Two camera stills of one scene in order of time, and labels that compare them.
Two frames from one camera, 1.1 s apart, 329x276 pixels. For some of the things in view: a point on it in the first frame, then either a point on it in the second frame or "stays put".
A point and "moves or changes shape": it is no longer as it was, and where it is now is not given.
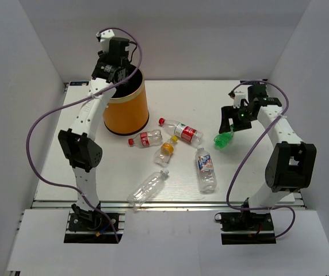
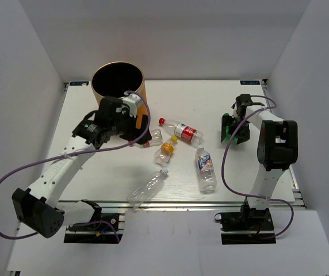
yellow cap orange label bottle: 163,155 stays put
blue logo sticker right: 250,82 stays put
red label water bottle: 188,133 stays put
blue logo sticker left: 78,83 stays put
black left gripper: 106,57 → 136,132
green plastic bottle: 221,140 moves or changes shape
